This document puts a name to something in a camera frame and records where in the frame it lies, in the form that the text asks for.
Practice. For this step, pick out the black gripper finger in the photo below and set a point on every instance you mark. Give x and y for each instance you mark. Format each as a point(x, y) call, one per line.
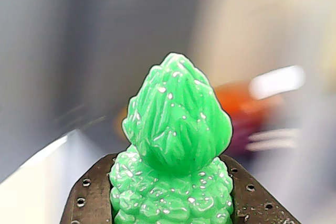
point(260, 203)
point(89, 197)

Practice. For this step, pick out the green plastic pineapple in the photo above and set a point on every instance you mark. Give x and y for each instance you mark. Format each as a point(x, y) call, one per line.
point(173, 140)

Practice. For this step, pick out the orange toy fruit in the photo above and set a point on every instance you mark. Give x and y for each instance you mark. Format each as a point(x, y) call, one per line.
point(241, 103)

